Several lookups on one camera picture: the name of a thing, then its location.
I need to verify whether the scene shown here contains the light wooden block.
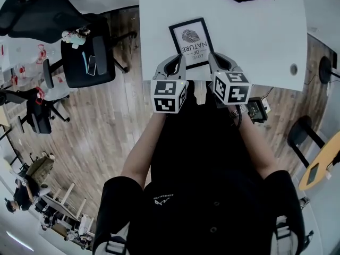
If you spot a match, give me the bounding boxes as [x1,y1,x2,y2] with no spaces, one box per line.
[193,80,207,106]

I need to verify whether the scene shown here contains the black electronic box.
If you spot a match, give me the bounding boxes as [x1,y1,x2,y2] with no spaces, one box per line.
[246,97,269,124]

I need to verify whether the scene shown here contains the teal slim case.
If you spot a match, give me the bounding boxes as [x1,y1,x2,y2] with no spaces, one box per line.
[81,51,90,73]

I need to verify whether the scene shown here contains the white table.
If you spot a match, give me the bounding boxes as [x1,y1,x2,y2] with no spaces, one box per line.
[139,0,308,92]

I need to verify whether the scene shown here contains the person's right forearm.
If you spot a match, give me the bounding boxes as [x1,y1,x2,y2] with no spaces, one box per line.
[229,109,279,181]

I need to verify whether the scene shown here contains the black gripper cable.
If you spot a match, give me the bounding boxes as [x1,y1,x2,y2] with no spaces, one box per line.
[233,104,244,129]

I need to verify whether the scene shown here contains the small black office chair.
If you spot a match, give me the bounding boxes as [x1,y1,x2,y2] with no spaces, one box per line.
[0,87,71,135]

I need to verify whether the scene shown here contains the white desk wooden legs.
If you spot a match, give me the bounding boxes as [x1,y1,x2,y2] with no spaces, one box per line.
[41,182,96,236]

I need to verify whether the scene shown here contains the person's left forearm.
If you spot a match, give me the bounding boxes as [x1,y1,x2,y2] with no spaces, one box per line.
[121,111,167,191]

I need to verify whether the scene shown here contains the black round stool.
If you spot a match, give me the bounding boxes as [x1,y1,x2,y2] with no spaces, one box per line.
[287,115,326,169]
[318,56,340,85]

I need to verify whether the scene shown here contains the white backpack strap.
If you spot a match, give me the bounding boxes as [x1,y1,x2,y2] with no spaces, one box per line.
[93,222,130,255]
[273,215,292,255]

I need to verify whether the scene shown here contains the large black chair backrest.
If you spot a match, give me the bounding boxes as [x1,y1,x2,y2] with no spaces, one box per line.
[0,0,90,44]

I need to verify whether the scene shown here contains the yellow round table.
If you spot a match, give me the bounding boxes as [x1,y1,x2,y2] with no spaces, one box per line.
[297,130,340,192]

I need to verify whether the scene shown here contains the person's black shirt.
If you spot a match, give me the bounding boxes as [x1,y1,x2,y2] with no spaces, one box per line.
[92,81,306,255]

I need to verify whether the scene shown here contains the clear plastic bags red print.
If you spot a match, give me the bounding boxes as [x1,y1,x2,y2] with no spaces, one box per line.
[0,37,70,102]

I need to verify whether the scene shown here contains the black picture frame leaf print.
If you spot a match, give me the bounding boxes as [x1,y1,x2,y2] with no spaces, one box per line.
[168,17,215,71]

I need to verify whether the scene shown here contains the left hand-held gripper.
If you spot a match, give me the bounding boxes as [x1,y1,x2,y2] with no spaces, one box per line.
[150,53,190,114]

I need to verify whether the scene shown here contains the white plush toy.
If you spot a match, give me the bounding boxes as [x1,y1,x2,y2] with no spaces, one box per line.
[61,27,91,50]

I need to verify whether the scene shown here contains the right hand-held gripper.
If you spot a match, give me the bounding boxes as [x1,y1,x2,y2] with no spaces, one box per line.
[208,52,252,106]

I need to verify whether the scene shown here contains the black smartphone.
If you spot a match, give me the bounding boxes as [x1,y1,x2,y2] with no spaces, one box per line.
[87,55,97,77]

